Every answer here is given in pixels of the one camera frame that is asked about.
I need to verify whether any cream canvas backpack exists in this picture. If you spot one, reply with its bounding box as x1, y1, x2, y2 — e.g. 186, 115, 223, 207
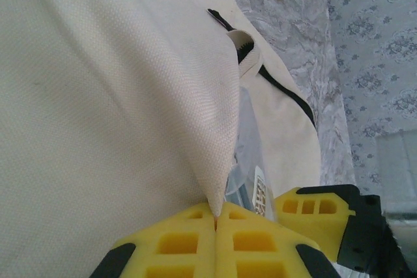
0, 0, 322, 278

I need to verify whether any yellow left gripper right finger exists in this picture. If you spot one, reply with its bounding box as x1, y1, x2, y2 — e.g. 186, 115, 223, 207
216, 202, 339, 278

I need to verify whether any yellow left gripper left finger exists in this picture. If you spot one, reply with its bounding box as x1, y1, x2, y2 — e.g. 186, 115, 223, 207
93, 202, 218, 278

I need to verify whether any transparent plastic pouch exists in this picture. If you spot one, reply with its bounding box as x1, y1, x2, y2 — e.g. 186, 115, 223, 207
226, 85, 278, 223

